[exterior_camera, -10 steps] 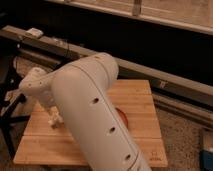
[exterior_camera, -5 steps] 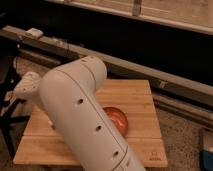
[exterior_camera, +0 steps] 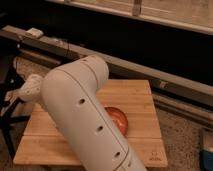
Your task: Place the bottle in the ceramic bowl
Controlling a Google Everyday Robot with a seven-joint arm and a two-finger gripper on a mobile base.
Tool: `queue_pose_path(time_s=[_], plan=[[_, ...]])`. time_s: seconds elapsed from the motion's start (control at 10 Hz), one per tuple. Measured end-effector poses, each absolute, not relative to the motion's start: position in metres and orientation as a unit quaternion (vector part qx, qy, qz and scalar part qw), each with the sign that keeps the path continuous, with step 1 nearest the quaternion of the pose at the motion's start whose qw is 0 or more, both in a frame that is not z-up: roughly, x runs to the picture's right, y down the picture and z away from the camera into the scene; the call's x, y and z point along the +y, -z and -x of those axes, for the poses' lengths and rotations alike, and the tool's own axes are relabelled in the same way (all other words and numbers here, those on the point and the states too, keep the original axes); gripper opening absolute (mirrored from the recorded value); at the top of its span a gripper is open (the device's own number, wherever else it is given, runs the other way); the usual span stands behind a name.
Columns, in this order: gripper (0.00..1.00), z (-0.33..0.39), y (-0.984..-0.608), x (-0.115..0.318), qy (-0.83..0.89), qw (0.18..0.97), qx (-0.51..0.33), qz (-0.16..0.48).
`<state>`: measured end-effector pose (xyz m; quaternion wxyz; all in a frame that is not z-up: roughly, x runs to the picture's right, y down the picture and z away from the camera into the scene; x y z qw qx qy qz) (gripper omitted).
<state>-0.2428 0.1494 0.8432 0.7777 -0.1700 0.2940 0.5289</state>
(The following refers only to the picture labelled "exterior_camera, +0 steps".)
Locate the small white box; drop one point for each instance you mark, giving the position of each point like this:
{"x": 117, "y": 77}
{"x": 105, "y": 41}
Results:
{"x": 36, "y": 33}

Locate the orange ceramic bowl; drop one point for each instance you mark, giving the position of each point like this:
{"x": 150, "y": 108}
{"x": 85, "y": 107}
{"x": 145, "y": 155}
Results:
{"x": 119, "y": 118}

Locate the blue container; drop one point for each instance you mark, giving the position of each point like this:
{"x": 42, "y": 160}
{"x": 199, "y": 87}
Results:
{"x": 206, "y": 153}

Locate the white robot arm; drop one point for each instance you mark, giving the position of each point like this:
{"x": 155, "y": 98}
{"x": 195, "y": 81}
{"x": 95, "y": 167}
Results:
{"x": 68, "y": 94}

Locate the black tripod stand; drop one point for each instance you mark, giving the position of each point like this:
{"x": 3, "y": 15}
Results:
{"x": 9, "y": 80}

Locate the long metal rail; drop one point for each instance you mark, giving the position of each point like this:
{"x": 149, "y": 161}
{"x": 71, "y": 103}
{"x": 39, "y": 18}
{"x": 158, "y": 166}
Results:
{"x": 178, "y": 95}

